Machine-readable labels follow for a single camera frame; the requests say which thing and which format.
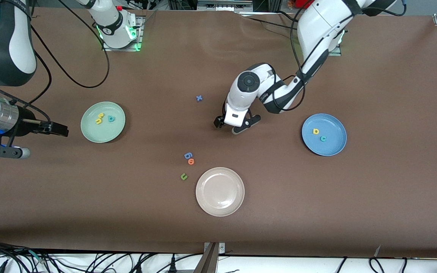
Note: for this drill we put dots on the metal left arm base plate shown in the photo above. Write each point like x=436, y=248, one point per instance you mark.
x=337, y=51

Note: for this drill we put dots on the grey background device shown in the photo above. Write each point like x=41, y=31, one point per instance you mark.
x=224, y=4

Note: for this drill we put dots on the blue foam digit six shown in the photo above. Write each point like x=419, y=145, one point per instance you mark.
x=188, y=155

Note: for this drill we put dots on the black power plug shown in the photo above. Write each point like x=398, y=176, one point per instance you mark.
x=172, y=262

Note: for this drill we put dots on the brown paper table cover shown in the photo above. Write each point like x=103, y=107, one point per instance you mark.
x=317, y=208

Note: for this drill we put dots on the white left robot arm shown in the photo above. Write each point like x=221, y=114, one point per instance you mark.
x=317, y=22

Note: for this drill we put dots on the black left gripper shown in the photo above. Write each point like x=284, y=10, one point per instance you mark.
x=218, y=121

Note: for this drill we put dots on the blue plate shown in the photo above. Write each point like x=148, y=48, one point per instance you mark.
x=332, y=146

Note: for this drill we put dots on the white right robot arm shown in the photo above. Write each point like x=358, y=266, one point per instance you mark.
x=2, y=45

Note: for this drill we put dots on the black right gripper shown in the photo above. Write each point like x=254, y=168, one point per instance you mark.
x=25, y=125

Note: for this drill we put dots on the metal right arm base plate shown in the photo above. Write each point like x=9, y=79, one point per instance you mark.
x=140, y=38

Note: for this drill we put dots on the red background box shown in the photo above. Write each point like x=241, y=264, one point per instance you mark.
x=299, y=3

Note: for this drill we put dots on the green plate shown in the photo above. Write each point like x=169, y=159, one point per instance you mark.
x=101, y=132

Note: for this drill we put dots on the beige plate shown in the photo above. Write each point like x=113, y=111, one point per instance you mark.
x=220, y=191

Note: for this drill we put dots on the metal table edge bracket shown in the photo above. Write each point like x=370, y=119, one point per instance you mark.
x=209, y=261

